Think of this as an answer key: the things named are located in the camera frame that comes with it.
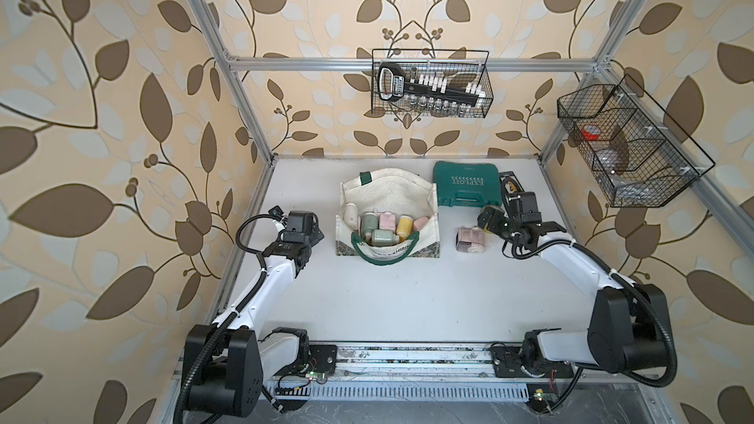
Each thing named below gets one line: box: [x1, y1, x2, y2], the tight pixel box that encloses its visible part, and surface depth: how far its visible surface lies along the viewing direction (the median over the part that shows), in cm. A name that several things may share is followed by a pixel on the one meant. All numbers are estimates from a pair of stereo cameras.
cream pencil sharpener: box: [343, 202, 359, 232], surface depth 86 cm
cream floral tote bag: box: [334, 167, 440, 266], surface depth 91 cm
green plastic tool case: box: [432, 160, 502, 209], surface depth 108 cm
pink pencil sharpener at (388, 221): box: [378, 212, 397, 232], surface depth 96 cm
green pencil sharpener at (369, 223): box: [361, 212, 378, 241], surface depth 95 cm
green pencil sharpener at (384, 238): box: [371, 228, 400, 248], surface depth 89 cm
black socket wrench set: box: [377, 61, 488, 117], surface depth 86 cm
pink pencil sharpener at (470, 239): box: [455, 225, 486, 255], surface depth 93 cm
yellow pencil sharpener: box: [396, 214, 414, 242], surface depth 95 cm
